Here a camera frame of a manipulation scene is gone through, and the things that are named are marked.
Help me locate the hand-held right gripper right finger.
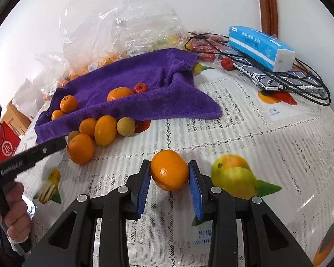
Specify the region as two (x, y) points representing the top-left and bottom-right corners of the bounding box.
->
(188, 160), (314, 267)

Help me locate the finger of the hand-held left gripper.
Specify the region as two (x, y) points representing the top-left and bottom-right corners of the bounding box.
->
(24, 137), (68, 165)

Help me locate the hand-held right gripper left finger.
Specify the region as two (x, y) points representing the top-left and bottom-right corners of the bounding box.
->
(22, 160), (152, 267)

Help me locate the small yellow-green plum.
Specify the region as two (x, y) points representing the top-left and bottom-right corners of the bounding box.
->
(116, 117), (136, 137)
(67, 130), (81, 143)

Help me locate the large orange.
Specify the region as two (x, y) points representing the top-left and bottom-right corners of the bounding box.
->
(107, 87), (134, 102)
(66, 133), (96, 165)

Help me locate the orange with dark stem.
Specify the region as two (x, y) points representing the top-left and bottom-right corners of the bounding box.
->
(60, 95), (79, 114)

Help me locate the oval orange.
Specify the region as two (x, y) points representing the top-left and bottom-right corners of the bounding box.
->
(94, 115), (118, 147)

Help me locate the purple towel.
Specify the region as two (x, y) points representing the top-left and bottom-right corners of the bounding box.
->
(34, 48), (222, 144)

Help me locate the person's left hand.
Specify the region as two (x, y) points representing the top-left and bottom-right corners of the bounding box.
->
(4, 184), (33, 242)

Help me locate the red paper bag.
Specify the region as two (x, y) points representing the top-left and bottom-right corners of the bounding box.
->
(0, 122), (22, 163)

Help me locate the white plastic bag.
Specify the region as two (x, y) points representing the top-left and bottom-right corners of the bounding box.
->
(12, 78), (45, 119)

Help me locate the white printed lace tablecloth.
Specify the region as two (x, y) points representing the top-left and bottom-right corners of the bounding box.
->
(12, 58), (334, 267)

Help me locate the clear bag of red-orange tangerines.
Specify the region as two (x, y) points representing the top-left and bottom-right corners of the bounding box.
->
(35, 51), (73, 101)

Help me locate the clear bag of small oranges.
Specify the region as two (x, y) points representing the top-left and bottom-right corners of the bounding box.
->
(58, 0), (134, 75)

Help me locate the dark checked cloth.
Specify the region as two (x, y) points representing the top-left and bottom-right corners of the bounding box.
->
(232, 57), (326, 91)

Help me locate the clear bag of red tomatoes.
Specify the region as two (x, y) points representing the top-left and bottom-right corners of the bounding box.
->
(185, 30), (230, 62)

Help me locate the blue tissue pack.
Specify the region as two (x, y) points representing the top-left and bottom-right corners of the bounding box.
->
(228, 26), (295, 72)

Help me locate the clear bag of yellow produce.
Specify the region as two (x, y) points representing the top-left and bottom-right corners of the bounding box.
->
(115, 0), (190, 55)

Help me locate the black cable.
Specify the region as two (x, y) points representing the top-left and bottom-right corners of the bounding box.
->
(184, 32), (331, 106)

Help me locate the brown wooden door frame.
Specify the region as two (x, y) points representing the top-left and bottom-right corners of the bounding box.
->
(255, 0), (279, 38)

